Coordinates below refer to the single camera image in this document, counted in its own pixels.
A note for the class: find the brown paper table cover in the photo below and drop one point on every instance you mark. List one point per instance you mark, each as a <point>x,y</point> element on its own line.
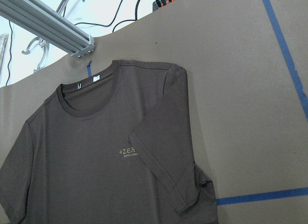
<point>247,64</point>

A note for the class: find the dark brown t-shirt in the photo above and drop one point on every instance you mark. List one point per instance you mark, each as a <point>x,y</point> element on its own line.
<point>115,148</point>

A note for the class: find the metal reacher grabber tool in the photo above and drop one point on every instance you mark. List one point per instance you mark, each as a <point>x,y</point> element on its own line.
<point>39,47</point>

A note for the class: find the aluminium frame post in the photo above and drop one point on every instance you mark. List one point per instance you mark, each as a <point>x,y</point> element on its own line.
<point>41,20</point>

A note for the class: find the clear plastic bag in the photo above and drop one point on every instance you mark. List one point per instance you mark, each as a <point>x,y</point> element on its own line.
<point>3,44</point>

